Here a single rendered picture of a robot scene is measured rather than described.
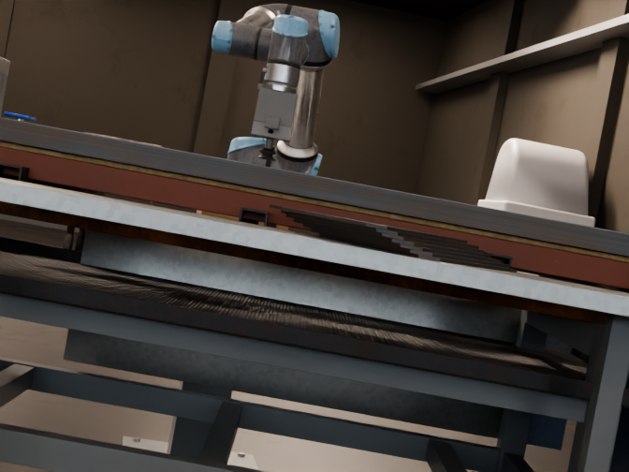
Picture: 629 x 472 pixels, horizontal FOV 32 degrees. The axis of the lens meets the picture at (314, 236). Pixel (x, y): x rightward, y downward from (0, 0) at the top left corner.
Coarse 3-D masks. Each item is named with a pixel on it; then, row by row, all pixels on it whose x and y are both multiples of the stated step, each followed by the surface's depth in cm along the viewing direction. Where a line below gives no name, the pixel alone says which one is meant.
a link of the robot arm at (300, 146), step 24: (312, 24) 282; (336, 24) 283; (312, 48) 284; (336, 48) 287; (312, 72) 289; (312, 96) 294; (312, 120) 298; (288, 144) 302; (312, 144) 304; (288, 168) 304; (312, 168) 305
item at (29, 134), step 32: (0, 128) 199; (32, 128) 199; (128, 160) 199; (160, 160) 199; (192, 160) 199; (224, 160) 199; (288, 192) 199; (320, 192) 200; (352, 192) 200; (384, 192) 200; (480, 224) 200; (512, 224) 200; (544, 224) 200
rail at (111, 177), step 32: (0, 160) 199; (32, 160) 199; (64, 160) 199; (96, 160) 202; (128, 192) 199; (160, 192) 199; (192, 192) 199; (224, 192) 199; (256, 192) 202; (288, 224) 200; (384, 224) 200; (416, 224) 200; (448, 224) 203; (512, 256) 200; (544, 256) 200; (576, 256) 200; (608, 256) 203
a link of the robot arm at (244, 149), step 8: (232, 144) 309; (240, 144) 307; (248, 144) 306; (256, 144) 306; (264, 144) 308; (232, 152) 308; (240, 152) 306; (248, 152) 306; (256, 152) 306; (240, 160) 306; (248, 160) 306; (256, 160) 306; (264, 160) 306
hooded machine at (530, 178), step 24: (504, 144) 818; (528, 144) 798; (504, 168) 806; (528, 168) 787; (552, 168) 790; (576, 168) 793; (504, 192) 794; (528, 192) 782; (552, 192) 785; (576, 192) 788; (552, 216) 774; (576, 216) 776
